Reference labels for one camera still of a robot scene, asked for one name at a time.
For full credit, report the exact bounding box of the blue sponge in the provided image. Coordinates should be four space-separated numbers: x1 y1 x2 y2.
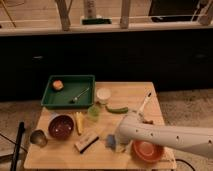
105 134 116 149

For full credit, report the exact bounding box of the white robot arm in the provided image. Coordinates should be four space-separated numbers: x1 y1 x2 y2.
115 113 213 159

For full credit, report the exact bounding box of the purple bowl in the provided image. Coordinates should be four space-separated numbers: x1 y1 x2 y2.
48 115 74 140

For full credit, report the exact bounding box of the orange bowl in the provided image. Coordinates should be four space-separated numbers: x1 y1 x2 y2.
132 140 164 163

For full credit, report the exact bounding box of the white cup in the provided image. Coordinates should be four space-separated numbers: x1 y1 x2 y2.
96 88 111 104

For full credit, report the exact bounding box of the green translucent cup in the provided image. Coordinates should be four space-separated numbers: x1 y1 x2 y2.
88 106 100 122

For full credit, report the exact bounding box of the green cucumber toy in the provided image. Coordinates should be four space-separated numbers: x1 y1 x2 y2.
105 106 129 114

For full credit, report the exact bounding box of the metal spoon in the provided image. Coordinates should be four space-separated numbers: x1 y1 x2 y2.
70 87 89 103

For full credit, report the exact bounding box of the green plastic tray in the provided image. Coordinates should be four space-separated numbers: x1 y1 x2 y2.
41 75 95 109

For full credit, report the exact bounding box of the orange fruit toy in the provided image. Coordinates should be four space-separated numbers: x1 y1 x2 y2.
52 80 63 91

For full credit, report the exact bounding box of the whiteboard eraser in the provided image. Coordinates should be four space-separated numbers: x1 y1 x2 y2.
74 132 99 154

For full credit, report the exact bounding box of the green block on shelf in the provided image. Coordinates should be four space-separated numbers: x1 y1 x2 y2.
82 18 112 25

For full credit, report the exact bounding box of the small metal cup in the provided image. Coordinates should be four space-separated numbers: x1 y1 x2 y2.
30 130 48 147

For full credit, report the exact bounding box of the black pole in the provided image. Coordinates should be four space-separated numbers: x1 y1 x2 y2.
10 122 25 171

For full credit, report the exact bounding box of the white handled black brush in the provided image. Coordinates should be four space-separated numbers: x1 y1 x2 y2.
137 92 152 114

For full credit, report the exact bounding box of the black cable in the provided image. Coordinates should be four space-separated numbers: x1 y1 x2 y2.
175 158 198 171

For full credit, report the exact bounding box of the wooden shelf rail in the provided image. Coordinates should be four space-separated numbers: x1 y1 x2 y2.
0 21 213 36

